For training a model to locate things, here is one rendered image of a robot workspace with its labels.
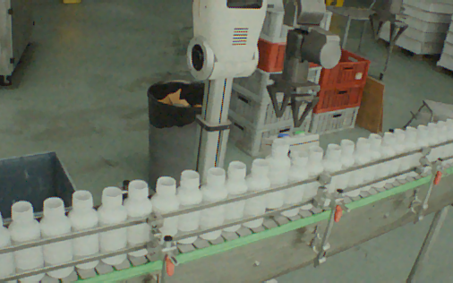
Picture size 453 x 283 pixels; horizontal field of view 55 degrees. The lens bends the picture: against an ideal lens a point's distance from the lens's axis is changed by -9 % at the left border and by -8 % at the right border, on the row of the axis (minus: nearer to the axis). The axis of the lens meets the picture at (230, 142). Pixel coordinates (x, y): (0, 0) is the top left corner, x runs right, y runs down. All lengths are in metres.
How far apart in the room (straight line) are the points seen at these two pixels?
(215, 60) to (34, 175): 0.70
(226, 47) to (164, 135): 1.25
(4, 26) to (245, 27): 3.16
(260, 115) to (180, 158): 0.86
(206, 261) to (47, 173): 0.66
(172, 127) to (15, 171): 1.39
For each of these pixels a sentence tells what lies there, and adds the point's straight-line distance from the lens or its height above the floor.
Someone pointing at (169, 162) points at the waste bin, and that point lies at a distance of 2.83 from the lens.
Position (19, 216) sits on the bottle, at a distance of 0.87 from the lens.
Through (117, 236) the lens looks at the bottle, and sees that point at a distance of 0.94.
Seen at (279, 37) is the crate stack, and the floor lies 0.92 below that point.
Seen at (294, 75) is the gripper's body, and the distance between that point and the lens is 1.00.
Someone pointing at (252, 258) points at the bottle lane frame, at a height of 0.93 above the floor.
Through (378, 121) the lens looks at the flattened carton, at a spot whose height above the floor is 0.14.
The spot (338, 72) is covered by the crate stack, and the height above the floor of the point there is 0.57.
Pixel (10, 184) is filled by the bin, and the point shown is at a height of 0.86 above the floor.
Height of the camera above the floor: 1.67
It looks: 27 degrees down
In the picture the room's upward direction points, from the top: 9 degrees clockwise
